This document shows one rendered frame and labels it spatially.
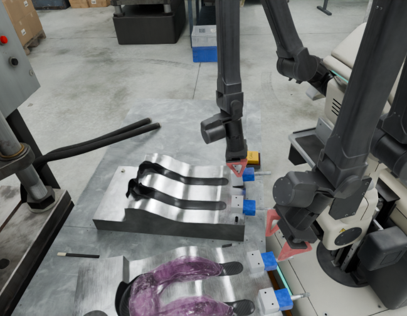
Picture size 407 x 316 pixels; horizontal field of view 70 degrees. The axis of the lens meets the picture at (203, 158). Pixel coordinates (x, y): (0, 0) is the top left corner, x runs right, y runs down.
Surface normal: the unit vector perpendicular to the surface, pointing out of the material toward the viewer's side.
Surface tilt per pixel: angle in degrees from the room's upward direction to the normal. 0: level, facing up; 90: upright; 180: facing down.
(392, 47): 90
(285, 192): 63
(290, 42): 71
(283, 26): 79
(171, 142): 0
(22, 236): 0
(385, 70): 90
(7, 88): 90
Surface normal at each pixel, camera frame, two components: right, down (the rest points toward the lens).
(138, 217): -0.12, 0.66
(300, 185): 0.25, 0.63
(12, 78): 0.99, 0.05
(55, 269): -0.04, -0.75
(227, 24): 0.34, 0.43
